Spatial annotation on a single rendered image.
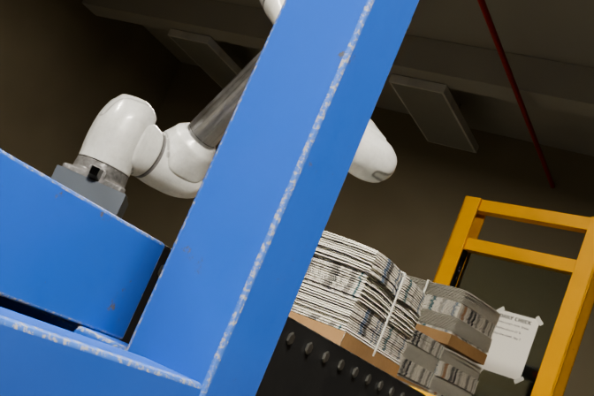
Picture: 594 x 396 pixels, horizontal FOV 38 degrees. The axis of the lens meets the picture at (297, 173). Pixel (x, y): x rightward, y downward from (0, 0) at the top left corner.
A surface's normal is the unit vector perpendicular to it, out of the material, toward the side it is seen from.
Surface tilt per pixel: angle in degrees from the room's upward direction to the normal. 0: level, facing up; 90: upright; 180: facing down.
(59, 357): 90
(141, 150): 94
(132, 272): 90
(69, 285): 90
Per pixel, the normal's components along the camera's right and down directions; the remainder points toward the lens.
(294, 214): 0.84, 0.24
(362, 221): -0.39, -0.37
